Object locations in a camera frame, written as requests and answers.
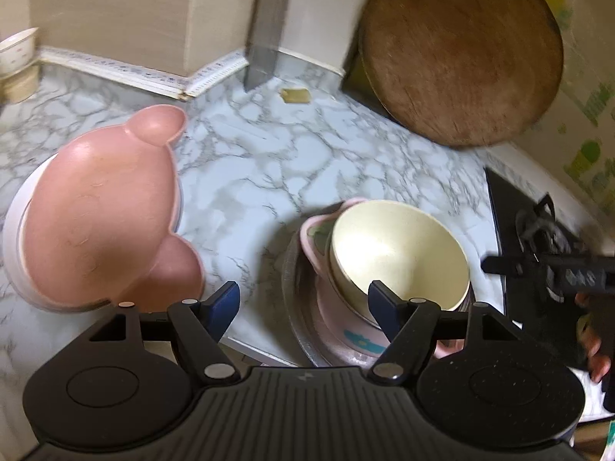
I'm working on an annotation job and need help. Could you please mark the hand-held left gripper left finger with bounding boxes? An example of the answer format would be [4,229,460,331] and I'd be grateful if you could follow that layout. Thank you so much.
[89,281,242,386]

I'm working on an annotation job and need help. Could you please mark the white floral bowl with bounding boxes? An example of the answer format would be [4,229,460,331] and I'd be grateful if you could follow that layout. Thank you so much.
[0,27,40,76]

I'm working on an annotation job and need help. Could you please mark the cleaver with wooden handle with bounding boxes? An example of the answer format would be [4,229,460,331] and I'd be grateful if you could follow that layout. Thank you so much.
[243,0,293,93]

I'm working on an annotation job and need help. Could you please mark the person's right hand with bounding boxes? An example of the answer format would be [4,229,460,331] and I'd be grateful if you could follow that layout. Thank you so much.
[574,292,605,384]

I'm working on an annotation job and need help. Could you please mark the round wooden cutting board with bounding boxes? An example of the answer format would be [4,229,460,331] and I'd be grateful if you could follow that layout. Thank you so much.
[358,0,564,148]

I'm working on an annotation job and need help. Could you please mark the white music-note trim strip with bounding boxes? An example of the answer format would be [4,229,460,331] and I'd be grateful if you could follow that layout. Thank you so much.
[36,45,251,103]

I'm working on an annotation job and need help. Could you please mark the clear container with grains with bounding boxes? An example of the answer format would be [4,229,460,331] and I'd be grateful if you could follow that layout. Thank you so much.
[0,60,40,104]

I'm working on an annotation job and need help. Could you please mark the pink bowl with handles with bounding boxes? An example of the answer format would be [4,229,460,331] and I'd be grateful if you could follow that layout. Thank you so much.
[300,197,401,359]

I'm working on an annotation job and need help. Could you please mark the cream bowl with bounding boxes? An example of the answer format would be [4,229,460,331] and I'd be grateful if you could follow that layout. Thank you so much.
[329,200,470,314]

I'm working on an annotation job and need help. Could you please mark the large steel bowl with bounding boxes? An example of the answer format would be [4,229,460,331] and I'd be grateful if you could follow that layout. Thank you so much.
[281,234,477,370]

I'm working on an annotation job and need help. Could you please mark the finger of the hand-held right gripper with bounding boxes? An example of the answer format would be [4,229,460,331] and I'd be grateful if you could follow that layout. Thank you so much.
[481,254,553,278]

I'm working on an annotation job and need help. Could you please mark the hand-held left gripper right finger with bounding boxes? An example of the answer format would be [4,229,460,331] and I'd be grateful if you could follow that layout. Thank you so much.
[367,279,524,386]

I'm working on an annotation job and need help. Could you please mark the black gas stove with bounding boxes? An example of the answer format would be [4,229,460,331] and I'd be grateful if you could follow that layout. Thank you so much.
[484,167,615,371]

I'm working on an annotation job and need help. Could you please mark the plant wall sticker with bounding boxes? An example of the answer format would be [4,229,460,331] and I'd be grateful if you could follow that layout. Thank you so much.
[552,0,615,213]

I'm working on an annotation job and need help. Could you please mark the pink mouse-shaped plate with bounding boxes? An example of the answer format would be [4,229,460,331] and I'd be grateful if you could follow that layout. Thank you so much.
[8,104,205,313]

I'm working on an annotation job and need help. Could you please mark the large white plate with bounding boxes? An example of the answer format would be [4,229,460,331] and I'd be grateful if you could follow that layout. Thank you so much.
[2,156,184,316]

